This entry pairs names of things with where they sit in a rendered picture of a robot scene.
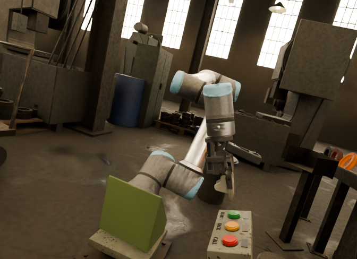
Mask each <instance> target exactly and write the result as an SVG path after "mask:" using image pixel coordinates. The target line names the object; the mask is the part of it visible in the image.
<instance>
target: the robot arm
mask: <svg viewBox="0 0 357 259"><path fill-rule="evenodd" d="M240 88H241V84H240V83H239V82H237V81H235V80H232V79H230V78H228V77H225V76H223V75H221V74H218V73H216V72H213V71H210V70H203V71H200V72H199V73H198V74H187V73H185V72H183V71H177V72H176V74H175V76H174V78H173V80H172V83H171V87H170V92H171V93H173V94H174V95H177V96H179V97H182V98H184V99H186V100H188V101H190V102H193V103H195V104H197V105H199V106H202V107H204V108H205V117H204V119H203V121H202V123H201V125H200V127H199V129H198V131H197V133H196V135H195V138H194V140H193V142H192V144H191V146H190V148H189V150H188V152H187V154H186V156H185V158H184V160H182V161H179V163H178V165H177V164H175V160H174V159H173V157H172V156H171V155H170V154H168V153H167V152H164V151H154V152H152V153H151V155H150V156H149V157H148V159H147V160H146V162H145V163H144V165H143V166H142V168H141V169H140V171H139V173H138V174H137V176H136V177H135V178H133V179H132V180H131V181H129V182H128V183H130V184H132V185H134V186H137V187H139V188H142V189H144V190H146V191H149V192H151V193H153V194H156V195H158V196H159V190H160V188H161V187H164V188H165V189H167V190H169V191H171V192H173V193H175V194H177V195H179V196H181V197H183V198H185V199H188V200H191V199H193V198H194V196H195V195H196V193H197V191H198V189H199V188H200V186H201V184H202V182H203V180H204V178H203V177H202V174H203V172H202V169H201V168H202V166H203V163H204V161H205V160H206V170H207V174H213V175H219V173H222V175H221V177H220V179H219V180H217V181H216V184H215V185H214V188H215V190H217V191H219V192H223V193H227V194H228V196H229V200H230V201H231V200H232V198H233V196H234V158H233V154H235V155H237V156H239V157H241V158H243V159H246V160H248V161H250V162H251V163H255V164H257V165H259V164H260V163H261V161H262V158H261V155H259V154H258V153H257V152H252V151H250V150H247V149H245V148H243V147H241V146H239V145H236V144H234V143H232V142H230V140H232V139H233V135H234V134H235V122H234V109H233V102H236V100H237V97H238V95H239V92H240ZM226 141H228V143H226ZM219 142H220V143H221V144H219ZM225 146H226V147H225Z"/></svg>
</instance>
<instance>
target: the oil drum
mask: <svg viewBox="0 0 357 259"><path fill-rule="evenodd" d="M114 77H116V78H117V81H116V86H115V91H114V95H115V96H114V98H113V102H112V108H111V111H110V117H109V119H106V120H107V121H108V122H109V123H111V124H114V125H117V126H122V127H136V126H137V123H138V118H139V113H140V108H141V104H142V98H143V94H144V90H145V86H146V80H142V79H138V78H135V77H131V76H128V75H125V74H118V73H116V74H115V76H114Z"/></svg>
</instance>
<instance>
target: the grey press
mask: <svg viewBox="0 0 357 259"><path fill-rule="evenodd" d="M356 39H357V29H351V28H346V27H340V26H337V25H332V24H329V23H327V24H326V23H321V22H316V21H310V20H305V19H301V20H300V23H299V26H298V29H297V32H296V35H295V38H294V39H293V40H289V41H288V42H287V43H285V44H284V45H282V46H281V47H280V49H279V53H278V57H277V61H276V64H275V68H274V72H273V75H272V78H271V80H272V82H274V84H273V86H272V88H268V90H267V93H266V96H265V100H264V103H267V104H270V105H272V103H273V99H277V100H282V101H285V100H286V97H287V94H288V91H291V95H290V98H289V100H288V103H287V106H286V109H285V113H284V114H283V116H282V117H281V118H280V117H276V116H272V115H267V114H264V113H260V112H256V116H258V117H259V118H265V119H267V120H269V122H271V120H273V121H274V122H275V123H276V124H280V125H284V124H286V125H287V126H289V127H291V129H290V132H289V135H288V138H287V141H286V146H285V147H284V150H283V153H282V156H281V159H280V162H279V166H281V167H285V168H288V169H292V170H296V171H300V172H302V169H300V168H298V167H295V166H293V165H290V164H288V163H285V162H284V159H285V156H286V153H287V149H288V146H289V145H292V146H298V147H302V148H307V149H311V150H313V148H314V146H315V143H316V141H317V138H318V136H319V133H320V131H321V128H322V126H323V124H324V121H325V119H326V116H327V114H328V111H329V109H330V107H331V104H332V102H333V101H334V100H335V98H336V95H337V92H338V89H339V86H340V84H341V81H342V79H343V77H344V76H345V74H346V73H347V71H348V68H349V65H350V61H351V53H352V50H353V47H354V45H355V42H356Z"/></svg>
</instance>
